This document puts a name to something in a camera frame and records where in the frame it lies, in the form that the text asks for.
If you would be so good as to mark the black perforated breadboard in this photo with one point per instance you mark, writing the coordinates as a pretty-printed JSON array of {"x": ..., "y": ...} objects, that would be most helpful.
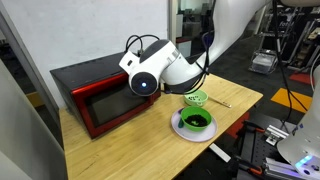
[{"x": 256, "y": 146}]

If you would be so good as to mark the large black bean pile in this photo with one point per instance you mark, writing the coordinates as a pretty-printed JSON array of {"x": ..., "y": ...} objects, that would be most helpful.
[{"x": 196, "y": 120}]

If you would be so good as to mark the black orange clamp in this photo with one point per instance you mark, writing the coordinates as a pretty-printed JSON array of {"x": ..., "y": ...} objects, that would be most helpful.
[
  {"x": 255, "y": 128},
  {"x": 250, "y": 166}
]

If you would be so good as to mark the white bar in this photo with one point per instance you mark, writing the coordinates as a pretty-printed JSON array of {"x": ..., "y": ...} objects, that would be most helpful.
[{"x": 220, "y": 152}]

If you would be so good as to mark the aluminium bracket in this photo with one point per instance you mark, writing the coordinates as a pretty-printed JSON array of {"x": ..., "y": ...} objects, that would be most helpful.
[{"x": 276, "y": 135}]

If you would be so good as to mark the black metal equipment rack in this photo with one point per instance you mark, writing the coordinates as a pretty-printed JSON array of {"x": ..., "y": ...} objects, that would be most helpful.
[{"x": 300, "y": 36}]

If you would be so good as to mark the red microwave oven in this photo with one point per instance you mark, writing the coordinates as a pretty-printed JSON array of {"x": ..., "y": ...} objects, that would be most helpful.
[{"x": 110, "y": 106}]

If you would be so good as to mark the black microwave body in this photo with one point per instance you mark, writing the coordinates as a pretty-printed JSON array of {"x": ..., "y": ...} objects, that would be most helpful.
[{"x": 83, "y": 71}]

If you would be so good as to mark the grey partition panel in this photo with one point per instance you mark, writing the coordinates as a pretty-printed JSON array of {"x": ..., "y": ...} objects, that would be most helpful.
[{"x": 26, "y": 140}]

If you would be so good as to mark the clear plastic box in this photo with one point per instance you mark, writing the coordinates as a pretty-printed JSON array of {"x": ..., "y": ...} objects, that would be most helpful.
[{"x": 263, "y": 63}]

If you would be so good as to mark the pale lavender plate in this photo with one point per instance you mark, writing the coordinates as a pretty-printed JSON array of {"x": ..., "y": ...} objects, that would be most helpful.
[{"x": 200, "y": 136}]

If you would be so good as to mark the small black bean pile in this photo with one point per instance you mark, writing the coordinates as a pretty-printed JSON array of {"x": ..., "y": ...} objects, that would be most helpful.
[{"x": 193, "y": 98}]

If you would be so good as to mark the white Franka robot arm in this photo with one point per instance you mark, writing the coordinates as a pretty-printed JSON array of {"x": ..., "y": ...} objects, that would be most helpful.
[{"x": 176, "y": 70}]

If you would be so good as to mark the dark green bowl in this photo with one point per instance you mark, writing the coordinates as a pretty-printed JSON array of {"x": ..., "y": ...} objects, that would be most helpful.
[{"x": 196, "y": 128}]

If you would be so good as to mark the grey metal post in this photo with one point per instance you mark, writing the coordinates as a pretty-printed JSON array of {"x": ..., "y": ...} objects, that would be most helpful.
[{"x": 20, "y": 56}]

